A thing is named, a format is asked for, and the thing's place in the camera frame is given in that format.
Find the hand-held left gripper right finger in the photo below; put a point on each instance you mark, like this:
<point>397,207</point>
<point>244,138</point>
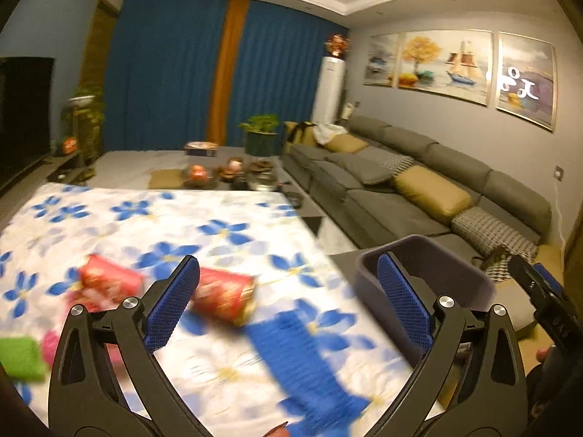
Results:
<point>405,300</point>

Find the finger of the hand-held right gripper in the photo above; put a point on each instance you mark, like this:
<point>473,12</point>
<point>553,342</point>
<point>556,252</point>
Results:
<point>528,277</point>
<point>552,280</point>

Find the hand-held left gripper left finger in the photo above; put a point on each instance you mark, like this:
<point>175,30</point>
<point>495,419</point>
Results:
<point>173,300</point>

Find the red gold-edged packet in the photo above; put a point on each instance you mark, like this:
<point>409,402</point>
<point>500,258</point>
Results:
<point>223,296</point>

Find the grey plastic bin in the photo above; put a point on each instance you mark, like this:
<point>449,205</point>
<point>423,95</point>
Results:
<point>455,277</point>

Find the blue textured cloth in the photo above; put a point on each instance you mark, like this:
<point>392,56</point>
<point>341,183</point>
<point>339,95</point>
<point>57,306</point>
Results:
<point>300,364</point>

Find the pink plastic bag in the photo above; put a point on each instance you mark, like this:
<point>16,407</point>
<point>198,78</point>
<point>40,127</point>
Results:
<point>50,348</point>

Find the big black-white patterned pillow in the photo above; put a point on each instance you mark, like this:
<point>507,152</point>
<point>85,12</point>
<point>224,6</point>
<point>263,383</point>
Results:
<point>494,234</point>

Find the blue floral tablecloth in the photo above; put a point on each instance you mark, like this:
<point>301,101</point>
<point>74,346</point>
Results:
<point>136,218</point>

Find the grey sectional sofa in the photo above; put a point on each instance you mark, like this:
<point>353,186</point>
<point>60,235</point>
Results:
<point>378,205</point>

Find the big yellow pillow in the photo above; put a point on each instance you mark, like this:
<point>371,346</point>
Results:
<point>432,191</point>

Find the small orange ornament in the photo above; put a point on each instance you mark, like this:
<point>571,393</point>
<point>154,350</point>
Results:
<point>199,174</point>

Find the small black-white patterned pillow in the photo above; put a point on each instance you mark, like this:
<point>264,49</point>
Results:
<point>396,161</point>

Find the grey flat cushion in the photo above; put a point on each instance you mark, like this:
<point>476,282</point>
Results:
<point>357,168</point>

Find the small round figurine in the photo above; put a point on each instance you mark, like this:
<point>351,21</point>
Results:
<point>234,166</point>

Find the flat printed box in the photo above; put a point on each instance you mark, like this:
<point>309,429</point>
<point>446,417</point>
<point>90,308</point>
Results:
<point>200,149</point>

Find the dark coffee table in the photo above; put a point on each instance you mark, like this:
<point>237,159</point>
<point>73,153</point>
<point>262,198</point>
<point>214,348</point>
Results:
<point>282,186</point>

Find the small yellow pillow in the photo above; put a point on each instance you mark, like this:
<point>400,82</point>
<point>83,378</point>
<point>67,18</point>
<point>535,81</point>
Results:
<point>346,144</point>

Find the grey television cabinet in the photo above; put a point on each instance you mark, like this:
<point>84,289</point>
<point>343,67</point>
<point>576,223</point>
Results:
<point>63,168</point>

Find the plant in dark pot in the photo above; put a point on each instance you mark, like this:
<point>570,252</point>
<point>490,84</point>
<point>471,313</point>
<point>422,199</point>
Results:
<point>260,139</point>

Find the white cloth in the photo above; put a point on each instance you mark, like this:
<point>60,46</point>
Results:
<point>329,132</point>

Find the small orange device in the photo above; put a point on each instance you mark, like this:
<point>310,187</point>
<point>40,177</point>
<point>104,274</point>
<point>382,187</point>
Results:
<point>68,145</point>

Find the grey abstract painting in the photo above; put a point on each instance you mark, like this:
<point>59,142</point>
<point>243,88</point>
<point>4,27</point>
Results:
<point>526,82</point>

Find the white hanging bag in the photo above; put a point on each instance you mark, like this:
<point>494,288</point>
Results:
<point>348,111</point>

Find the black cloth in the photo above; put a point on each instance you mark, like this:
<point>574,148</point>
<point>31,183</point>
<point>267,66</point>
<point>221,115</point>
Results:
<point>298,131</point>

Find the plant on metal stand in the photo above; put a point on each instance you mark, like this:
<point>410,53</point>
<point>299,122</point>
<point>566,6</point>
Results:
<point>84,100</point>

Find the blue curtain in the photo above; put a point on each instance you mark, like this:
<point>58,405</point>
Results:
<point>164,77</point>
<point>287,68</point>

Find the white standing air conditioner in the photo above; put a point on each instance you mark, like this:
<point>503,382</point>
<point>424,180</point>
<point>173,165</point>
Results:
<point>327,91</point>

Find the tree and sailboat painting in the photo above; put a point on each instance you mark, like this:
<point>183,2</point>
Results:
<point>444,66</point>

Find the black flat television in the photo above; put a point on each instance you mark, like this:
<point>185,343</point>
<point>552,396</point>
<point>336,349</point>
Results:
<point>22,118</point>

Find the orange curtain strip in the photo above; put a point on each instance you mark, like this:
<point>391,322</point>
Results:
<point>227,68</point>

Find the small landscape painting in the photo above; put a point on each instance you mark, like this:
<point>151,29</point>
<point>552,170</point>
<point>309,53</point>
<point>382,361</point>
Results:
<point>381,60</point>

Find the golden flower ornament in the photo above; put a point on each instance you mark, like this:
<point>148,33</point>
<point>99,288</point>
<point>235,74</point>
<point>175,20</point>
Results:
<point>336,45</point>

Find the white wall socket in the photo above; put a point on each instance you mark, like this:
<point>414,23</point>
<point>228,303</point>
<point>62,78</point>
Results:
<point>558,172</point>

